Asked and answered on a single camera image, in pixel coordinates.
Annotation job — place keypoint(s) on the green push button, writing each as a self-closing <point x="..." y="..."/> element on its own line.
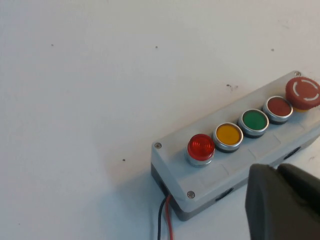
<point x="254" y="121"/>

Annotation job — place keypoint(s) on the grey push-button control box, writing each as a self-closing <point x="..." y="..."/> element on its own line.
<point x="212" y="175"/>

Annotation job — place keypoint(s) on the red indicator lamp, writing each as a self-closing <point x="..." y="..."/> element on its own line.
<point x="201" y="147"/>

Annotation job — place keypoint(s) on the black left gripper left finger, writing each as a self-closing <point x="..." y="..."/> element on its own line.
<point x="270" y="205"/>

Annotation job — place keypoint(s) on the red emergency stop mushroom button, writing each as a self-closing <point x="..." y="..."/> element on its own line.
<point x="303" y="91"/>

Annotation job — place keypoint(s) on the yellow push button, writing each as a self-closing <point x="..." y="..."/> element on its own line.
<point x="228" y="134"/>

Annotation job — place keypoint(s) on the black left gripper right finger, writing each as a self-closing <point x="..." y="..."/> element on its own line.
<point x="302" y="185"/>

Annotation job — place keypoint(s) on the red flat push button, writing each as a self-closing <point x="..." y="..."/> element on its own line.
<point x="278" y="107"/>

